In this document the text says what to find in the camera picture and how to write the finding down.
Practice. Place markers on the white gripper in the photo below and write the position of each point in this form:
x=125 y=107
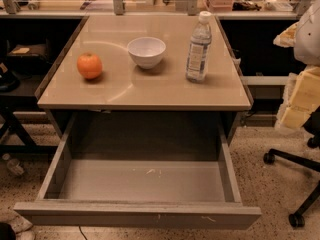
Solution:
x=308 y=37

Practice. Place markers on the orange fruit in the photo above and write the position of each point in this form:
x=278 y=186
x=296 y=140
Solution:
x=89 y=65

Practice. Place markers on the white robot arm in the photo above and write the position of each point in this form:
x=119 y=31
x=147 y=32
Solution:
x=307 y=44

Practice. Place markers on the open grey top drawer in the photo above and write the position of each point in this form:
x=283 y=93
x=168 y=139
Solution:
x=141 y=169

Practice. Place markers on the grey cabinet with glossy top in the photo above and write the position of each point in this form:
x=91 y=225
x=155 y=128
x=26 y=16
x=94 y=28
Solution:
x=123 y=85

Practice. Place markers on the clear plastic water bottle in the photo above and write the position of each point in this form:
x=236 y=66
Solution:
x=200 y=43

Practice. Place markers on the black office chair base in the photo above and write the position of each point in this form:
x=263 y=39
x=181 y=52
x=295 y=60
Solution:
x=300 y=174

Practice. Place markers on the white bowl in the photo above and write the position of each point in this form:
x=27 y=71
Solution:
x=146 y=52

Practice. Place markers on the black side table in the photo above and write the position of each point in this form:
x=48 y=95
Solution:
x=23 y=67

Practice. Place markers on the small bottle on floor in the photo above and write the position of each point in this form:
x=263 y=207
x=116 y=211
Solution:
x=13 y=165

